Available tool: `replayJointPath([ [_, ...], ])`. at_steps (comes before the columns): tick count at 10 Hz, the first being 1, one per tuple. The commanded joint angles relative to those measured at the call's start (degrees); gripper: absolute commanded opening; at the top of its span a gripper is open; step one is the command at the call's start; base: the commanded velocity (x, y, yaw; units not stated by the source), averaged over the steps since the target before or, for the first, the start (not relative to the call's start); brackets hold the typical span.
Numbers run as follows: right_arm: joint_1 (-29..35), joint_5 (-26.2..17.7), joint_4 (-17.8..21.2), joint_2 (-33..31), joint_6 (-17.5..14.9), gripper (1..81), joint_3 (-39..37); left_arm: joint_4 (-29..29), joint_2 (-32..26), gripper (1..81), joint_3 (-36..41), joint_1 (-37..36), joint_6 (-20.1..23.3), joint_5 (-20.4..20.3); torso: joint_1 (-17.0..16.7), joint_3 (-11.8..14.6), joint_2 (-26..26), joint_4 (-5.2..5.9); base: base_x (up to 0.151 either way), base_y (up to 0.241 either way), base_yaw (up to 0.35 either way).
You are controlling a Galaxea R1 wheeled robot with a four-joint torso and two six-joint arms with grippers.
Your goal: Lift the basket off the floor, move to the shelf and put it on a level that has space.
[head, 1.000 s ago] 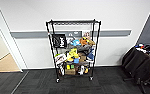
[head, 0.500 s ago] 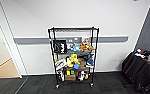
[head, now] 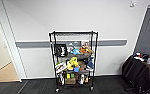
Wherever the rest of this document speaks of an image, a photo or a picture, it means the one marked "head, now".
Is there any blue plush toy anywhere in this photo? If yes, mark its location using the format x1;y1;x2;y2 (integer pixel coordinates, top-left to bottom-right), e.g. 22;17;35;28
70;48;82;56

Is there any white box with picture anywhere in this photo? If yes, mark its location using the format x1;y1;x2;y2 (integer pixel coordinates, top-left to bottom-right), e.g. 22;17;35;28
81;40;91;50

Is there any orange brown plush toy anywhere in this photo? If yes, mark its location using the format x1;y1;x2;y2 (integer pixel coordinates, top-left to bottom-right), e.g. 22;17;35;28
79;46;95;56

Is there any black Huel bag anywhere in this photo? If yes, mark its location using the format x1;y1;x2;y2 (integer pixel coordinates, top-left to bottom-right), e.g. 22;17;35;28
54;43;69;58

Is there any yellow plush toy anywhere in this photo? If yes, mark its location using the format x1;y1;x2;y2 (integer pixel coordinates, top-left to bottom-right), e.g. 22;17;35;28
66;56;81;71

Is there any brown paper box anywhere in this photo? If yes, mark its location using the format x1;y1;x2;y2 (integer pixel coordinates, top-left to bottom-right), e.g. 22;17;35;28
78;60;88;71

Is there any blue bag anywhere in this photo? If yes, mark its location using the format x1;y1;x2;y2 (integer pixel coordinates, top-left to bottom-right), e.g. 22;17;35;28
85;57;96;71

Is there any white red snack bag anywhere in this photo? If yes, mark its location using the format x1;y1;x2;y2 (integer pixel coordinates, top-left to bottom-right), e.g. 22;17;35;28
55;61;68;75

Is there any black white pack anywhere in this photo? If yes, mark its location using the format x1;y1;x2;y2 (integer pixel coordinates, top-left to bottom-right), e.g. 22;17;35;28
78;74;87;86

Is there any brown cardboard box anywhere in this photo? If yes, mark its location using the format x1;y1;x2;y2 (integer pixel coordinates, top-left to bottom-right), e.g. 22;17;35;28
64;78;77;85

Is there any black chair with dark cloth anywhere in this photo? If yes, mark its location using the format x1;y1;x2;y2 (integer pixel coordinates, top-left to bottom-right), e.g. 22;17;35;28
121;52;150;94

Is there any grey door panel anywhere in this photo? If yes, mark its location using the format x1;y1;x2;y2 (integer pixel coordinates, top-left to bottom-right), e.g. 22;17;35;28
134;3;150;56

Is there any black wire shelf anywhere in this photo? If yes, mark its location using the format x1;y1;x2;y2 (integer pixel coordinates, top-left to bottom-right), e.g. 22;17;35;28
48;30;99;93

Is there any long grey wall band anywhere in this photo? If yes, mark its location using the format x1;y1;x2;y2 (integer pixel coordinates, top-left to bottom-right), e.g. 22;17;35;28
14;39;128;49

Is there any white door frame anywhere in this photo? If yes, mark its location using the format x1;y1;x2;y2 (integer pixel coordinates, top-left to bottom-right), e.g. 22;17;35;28
0;0;27;83

